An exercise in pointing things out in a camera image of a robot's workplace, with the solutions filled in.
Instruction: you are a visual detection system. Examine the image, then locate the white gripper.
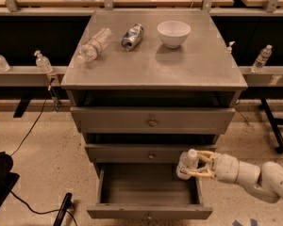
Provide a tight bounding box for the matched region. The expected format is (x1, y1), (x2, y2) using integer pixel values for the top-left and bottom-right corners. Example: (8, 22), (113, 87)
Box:
(182, 151), (239, 184)

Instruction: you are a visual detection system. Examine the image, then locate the blue label plastic bottle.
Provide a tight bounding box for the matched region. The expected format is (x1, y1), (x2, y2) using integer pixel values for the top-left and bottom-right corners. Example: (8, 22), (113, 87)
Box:
(176, 149), (199, 180)

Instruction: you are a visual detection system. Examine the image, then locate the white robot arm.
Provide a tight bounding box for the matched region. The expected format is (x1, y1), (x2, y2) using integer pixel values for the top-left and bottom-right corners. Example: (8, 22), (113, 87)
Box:
(176, 149), (283, 203)

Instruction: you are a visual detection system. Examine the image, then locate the grey open bottom drawer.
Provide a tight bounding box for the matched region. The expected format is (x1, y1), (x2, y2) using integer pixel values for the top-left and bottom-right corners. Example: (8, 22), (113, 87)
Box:
(87, 163), (212, 219)

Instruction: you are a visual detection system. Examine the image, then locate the grey metal drawer cabinet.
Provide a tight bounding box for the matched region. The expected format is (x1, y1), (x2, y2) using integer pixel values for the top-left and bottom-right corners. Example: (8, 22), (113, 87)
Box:
(60, 8), (249, 220)

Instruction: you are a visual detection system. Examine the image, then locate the grey middle drawer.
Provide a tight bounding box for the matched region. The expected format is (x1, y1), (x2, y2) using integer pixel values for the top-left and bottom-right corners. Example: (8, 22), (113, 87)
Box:
(85, 144), (216, 163)

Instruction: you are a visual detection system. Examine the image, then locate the upright clear water bottle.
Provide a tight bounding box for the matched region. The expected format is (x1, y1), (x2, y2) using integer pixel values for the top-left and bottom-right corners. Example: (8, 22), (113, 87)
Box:
(251, 44), (273, 73)

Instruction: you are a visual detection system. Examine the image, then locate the right sanitizer pump bottle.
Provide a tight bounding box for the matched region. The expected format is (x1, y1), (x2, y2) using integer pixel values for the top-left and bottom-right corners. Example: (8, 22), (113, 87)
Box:
(227, 41), (235, 54)

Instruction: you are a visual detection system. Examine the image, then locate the grey top drawer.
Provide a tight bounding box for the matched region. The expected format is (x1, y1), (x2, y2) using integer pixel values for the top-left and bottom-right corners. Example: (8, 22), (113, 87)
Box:
(71, 107), (235, 135)

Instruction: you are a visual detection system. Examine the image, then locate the clear red label water bottle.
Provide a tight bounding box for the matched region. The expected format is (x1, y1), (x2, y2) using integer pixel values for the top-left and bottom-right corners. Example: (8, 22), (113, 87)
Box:
(76, 28), (113, 64)

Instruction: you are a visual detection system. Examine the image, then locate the black right table leg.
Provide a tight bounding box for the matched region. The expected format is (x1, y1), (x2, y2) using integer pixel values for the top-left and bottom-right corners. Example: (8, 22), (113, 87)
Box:
(259, 98), (283, 153)

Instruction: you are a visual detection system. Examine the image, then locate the white ceramic bowl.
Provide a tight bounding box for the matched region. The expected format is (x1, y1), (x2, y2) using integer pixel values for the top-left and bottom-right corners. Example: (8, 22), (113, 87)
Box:
(157, 21), (191, 48)

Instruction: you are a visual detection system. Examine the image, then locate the black stand leg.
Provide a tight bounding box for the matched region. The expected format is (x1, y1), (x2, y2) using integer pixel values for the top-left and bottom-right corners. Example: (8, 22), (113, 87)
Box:
(53, 192), (72, 226)

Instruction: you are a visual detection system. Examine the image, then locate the crushed silver blue can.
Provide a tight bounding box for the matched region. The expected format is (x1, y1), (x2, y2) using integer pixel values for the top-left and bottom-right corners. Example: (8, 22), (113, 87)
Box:
(122, 24), (144, 51)

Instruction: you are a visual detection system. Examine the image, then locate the black object lower left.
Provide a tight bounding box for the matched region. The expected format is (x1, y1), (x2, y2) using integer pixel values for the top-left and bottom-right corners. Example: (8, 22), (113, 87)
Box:
(0, 152), (20, 207)

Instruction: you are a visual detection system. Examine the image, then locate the black floor cable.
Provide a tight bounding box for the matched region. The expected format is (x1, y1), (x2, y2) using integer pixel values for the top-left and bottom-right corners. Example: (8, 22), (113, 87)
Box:
(9, 75), (78, 226)

